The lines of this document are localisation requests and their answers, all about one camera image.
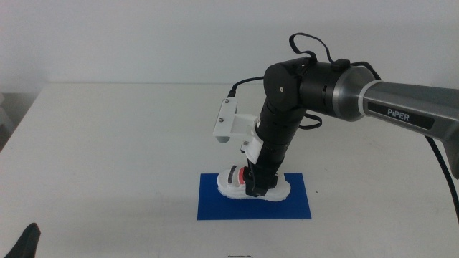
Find white sandal shoe red stripes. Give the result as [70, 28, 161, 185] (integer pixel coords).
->
[217, 165, 292, 202]

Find blue rectangular mat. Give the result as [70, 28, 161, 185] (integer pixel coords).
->
[197, 172, 312, 221]

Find thin black camera cable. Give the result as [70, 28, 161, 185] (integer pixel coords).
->
[227, 75, 323, 130]

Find black looped cable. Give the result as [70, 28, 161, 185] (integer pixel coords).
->
[288, 32, 382, 80]

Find black braided cable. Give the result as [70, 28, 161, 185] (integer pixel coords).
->
[424, 135, 459, 224]

